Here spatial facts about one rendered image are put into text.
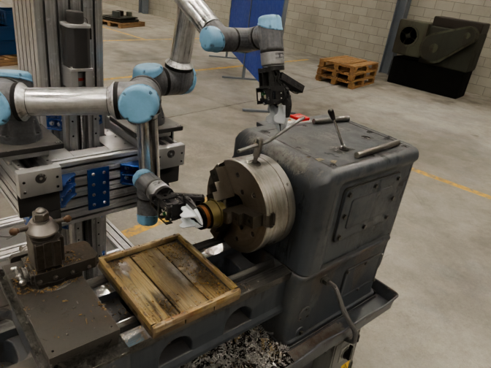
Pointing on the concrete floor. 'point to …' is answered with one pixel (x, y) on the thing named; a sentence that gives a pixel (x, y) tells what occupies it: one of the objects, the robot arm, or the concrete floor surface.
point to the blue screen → (248, 14)
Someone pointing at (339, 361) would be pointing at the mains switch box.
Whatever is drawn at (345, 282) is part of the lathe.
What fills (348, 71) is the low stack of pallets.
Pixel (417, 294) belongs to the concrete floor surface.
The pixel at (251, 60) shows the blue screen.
